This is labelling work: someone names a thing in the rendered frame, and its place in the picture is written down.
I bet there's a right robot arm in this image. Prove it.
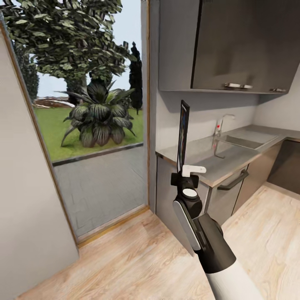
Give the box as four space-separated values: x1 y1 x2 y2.
171 165 265 300

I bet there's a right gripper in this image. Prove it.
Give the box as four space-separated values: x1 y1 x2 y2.
171 172 199 188

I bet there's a poster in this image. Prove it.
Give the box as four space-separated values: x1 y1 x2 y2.
177 100 190 173

